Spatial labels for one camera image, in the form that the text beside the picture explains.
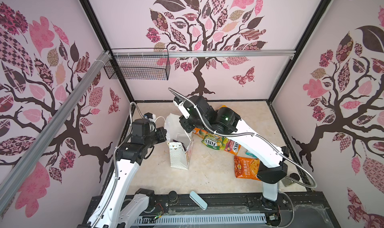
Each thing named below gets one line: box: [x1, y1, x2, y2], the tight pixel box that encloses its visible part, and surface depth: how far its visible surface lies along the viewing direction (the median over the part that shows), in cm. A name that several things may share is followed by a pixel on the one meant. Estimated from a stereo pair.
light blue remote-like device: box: [189, 190, 208, 211], surface depth 73 cm
